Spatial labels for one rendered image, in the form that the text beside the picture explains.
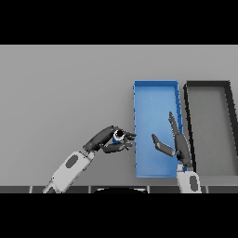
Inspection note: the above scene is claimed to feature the blue bin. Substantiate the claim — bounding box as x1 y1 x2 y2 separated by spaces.
132 79 185 179

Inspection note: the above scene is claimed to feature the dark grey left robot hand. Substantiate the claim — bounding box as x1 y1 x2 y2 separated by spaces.
82 125 138 154

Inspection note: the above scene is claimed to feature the dark grey bin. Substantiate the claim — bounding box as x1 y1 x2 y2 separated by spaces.
182 80 238 179

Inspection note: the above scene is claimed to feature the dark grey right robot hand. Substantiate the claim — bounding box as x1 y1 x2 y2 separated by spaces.
151 111 193 171

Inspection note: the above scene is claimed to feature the blue pipe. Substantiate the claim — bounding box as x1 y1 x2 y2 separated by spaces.
112 129 126 145

